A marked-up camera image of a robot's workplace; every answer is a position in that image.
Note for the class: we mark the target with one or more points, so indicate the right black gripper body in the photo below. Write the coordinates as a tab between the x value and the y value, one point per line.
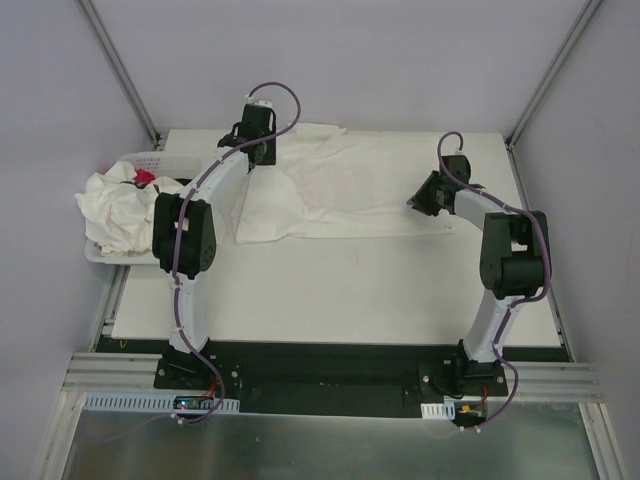
425	195

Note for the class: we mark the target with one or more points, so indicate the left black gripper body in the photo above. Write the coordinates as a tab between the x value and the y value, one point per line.
265	154

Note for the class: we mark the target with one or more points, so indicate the white red-print t-shirt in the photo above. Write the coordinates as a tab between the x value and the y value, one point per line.
333	183

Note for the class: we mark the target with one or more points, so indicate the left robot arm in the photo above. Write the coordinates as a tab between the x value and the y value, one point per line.
184	237

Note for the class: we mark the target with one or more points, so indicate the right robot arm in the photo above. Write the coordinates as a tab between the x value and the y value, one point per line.
514	263

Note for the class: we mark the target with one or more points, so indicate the white plastic laundry basket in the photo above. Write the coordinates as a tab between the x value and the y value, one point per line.
180	167

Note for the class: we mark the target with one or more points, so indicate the pink t-shirt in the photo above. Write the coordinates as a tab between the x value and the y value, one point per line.
143	176

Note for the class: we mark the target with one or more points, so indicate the white t-shirt pile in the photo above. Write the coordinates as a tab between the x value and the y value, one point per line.
118	212

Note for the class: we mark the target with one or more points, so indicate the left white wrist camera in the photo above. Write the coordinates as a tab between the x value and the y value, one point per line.
262	103

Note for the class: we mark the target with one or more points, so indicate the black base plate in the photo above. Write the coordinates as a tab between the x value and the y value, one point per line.
359	380

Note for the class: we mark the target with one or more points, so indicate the left aluminium frame post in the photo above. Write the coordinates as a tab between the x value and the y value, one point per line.
119	70

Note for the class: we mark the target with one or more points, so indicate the aluminium frame post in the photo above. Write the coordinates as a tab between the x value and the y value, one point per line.
576	32
119	70

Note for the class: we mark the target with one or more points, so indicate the right white cable duct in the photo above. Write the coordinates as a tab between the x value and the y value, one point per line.
438	411

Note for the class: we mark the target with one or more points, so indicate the white cable duct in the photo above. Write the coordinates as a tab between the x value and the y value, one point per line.
148	403
438	411

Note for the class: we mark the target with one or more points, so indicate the aluminium front rail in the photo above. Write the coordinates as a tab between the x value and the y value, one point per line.
563	382

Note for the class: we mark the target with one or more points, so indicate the right aluminium frame post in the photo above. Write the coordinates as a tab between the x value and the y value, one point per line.
576	32

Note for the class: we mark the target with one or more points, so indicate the left white cable duct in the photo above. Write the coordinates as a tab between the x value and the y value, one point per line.
148	403

